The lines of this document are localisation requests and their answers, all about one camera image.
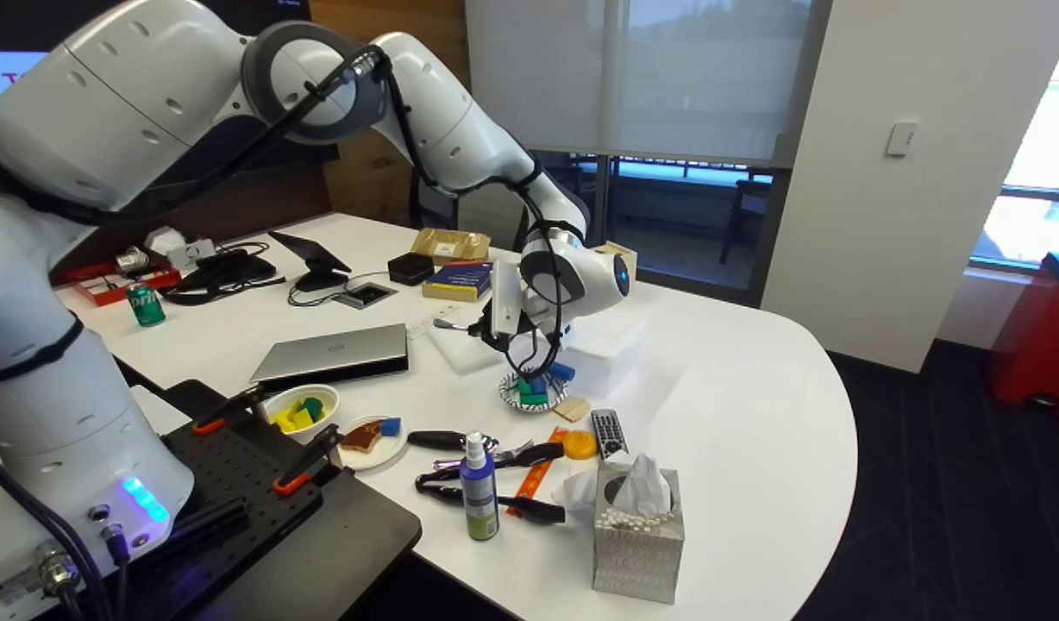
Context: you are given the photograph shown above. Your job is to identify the black handle tool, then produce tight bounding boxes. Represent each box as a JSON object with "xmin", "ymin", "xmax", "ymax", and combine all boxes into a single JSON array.
[{"xmin": 403, "ymin": 426, "xmax": 475, "ymax": 456}]

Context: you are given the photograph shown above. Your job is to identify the silver laptop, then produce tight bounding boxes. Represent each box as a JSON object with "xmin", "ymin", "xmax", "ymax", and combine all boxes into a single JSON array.
[{"xmin": 249, "ymin": 321, "xmax": 413, "ymax": 390}]

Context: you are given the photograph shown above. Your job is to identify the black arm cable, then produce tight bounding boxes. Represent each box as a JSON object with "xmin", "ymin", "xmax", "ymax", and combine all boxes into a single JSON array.
[{"xmin": 0, "ymin": 43, "xmax": 591, "ymax": 621}]

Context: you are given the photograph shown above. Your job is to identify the table power outlet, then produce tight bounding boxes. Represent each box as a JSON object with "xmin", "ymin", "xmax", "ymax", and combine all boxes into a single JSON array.
[{"xmin": 333, "ymin": 277, "xmax": 402, "ymax": 312}]

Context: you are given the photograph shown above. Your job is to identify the white spray bottle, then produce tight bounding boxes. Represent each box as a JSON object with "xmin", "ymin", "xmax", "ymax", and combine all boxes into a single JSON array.
[{"xmin": 455, "ymin": 432, "xmax": 505, "ymax": 543}]

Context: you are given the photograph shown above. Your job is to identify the white roller blind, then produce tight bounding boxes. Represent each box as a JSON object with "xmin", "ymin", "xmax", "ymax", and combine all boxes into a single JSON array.
[{"xmin": 467, "ymin": 0, "xmax": 839, "ymax": 173}]

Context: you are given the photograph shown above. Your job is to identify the black long-handled tool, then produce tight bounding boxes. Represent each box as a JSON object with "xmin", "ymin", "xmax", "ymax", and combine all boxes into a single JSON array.
[{"xmin": 410, "ymin": 467, "xmax": 568, "ymax": 530}]

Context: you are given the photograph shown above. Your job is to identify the wooden block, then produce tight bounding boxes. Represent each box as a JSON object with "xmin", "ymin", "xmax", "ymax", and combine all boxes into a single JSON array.
[{"xmin": 417, "ymin": 258, "xmax": 498, "ymax": 306}]

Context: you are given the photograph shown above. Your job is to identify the black headset with cables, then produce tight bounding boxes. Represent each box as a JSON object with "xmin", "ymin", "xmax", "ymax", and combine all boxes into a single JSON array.
[{"xmin": 159, "ymin": 244, "xmax": 289, "ymax": 306}]

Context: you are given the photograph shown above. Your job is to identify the orange black clamp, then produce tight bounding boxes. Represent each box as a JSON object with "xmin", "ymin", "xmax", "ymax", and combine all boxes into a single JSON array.
[
  {"xmin": 271, "ymin": 423, "xmax": 341, "ymax": 499},
  {"xmin": 190, "ymin": 387, "xmax": 271, "ymax": 440}
]

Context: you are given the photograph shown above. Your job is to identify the white cardboard box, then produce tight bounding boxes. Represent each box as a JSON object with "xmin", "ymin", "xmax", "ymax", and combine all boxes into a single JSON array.
[{"xmin": 558, "ymin": 298, "xmax": 651, "ymax": 403}]

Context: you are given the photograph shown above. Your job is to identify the grey office chair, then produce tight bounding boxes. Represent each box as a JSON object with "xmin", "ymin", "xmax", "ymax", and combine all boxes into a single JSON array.
[{"xmin": 449, "ymin": 179, "xmax": 536, "ymax": 250}]

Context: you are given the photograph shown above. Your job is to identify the green can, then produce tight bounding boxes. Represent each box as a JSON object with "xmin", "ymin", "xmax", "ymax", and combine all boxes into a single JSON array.
[{"xmin": 125, "ymin": 279, "xmax": 171, "ymax": 332}]

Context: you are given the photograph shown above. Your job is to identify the white light switch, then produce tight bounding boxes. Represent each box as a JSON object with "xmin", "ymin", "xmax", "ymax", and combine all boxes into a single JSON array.
[{"xmin": 880, "ymin": 114, "xmax": 924, "ymax": 162}]

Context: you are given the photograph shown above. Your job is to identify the white bowl with toys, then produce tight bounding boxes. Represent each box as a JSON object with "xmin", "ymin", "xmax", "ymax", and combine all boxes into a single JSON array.
[{"xmin": 259, "ymin": 379, "xmax": 346, "ymax": 447}]

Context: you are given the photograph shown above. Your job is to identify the dark mesh office chair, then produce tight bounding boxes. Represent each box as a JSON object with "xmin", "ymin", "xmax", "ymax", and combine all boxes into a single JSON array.
[{"xmin": 406, "ymin": 167, "xmax": 467, "ymax": 232}]

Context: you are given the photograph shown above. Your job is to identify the white small devices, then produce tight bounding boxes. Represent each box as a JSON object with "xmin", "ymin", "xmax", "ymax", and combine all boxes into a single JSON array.
[{"xmin": 110, "ymin": 220, "xmax": 223, "ymax": 279}]

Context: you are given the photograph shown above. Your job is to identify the red flat case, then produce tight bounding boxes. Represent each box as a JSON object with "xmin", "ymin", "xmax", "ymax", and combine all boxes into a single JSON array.
[{"xmin": 83, "ymin": 263, "xmax": 188, "ymax": 309}]

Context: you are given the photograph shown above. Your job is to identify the wooden cube with holes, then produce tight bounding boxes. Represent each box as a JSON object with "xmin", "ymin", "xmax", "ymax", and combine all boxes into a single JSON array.
[{"xmin": 593, "ymin": 236, "xmax": 642, "ymax": 287}]

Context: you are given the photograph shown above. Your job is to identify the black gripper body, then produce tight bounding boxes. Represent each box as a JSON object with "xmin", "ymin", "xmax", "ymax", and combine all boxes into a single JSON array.
[{"xmin": 475, "ymin": 306, "xmax": 556, "ymax": 350}]

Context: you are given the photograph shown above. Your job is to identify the square wooden tile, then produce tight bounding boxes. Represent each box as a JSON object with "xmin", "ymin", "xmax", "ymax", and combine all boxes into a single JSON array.
[{"xmin": 549, "ymin": 392, "xmax": 593, "ymax": 426}]

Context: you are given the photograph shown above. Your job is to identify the black tablet stand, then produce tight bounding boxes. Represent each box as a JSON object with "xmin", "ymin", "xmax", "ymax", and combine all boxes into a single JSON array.
[{"xmin": 267, "ymin": 223, "xmax": 356, "ymax": 294}]

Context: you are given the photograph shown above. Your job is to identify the clear plastic bag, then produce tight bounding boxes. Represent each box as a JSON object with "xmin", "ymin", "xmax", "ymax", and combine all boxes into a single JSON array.
[{"xmin": 420, "ymin": 306, "xmax": 505, "ymax": 379}]

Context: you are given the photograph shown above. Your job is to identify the black mounting plate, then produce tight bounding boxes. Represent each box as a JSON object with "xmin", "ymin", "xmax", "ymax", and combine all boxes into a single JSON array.
[{"xmin": 110, "ymin": 377, "xmax": 425, "ymax": 621}]

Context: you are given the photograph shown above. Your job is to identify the silver tissue box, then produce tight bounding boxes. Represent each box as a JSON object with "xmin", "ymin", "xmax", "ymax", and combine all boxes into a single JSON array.
[{"xmin": 591, "ymin": 451, "xmax": 691, "ymax": 607}]

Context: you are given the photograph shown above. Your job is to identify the white paper plate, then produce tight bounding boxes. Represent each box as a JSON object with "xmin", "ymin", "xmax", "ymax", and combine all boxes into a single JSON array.
[{"xmin": 336, "ymin": 410, "xmax": 413, "ymax": 474}]

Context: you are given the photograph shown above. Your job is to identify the black and orange tongs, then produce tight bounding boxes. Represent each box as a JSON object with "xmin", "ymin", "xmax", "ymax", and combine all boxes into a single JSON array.
[{"xmin": 417, "ymin": 439, "xmax": 568, "ymax": 511}]

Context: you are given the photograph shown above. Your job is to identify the red cabinet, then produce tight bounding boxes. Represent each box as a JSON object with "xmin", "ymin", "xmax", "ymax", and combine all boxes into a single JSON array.
[{"xmin": 985, "ymin": 250, "xmax": 1059, "ymax": 423}]

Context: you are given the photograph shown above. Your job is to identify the orange disc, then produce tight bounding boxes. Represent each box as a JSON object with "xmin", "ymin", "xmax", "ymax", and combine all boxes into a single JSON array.
[{"xmin": 549, "ymin": 423, "xmax": 602, "ymax": 464}]

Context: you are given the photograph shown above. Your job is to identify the small black box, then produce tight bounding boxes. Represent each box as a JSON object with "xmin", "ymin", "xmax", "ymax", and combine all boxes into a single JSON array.
[{"xmin": 384, "ymin": 249, "xmax": 440, "ymax": 289}]

